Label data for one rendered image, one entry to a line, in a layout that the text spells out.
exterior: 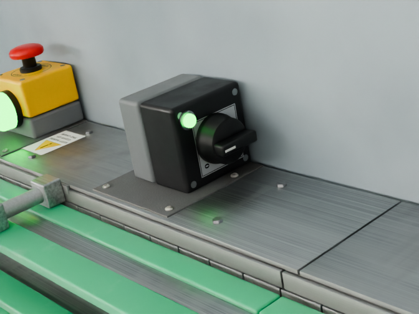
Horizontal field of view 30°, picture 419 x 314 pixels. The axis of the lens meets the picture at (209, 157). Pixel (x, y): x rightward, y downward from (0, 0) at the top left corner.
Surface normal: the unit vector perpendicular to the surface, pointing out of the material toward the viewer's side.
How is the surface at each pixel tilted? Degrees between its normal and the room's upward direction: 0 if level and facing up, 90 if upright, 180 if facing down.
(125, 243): 90
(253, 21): 0
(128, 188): 90
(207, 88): 90
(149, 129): 0
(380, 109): 0
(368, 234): 90
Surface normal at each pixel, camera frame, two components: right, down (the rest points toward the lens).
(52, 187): 0.66, 0.17
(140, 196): -0.17, -0.92
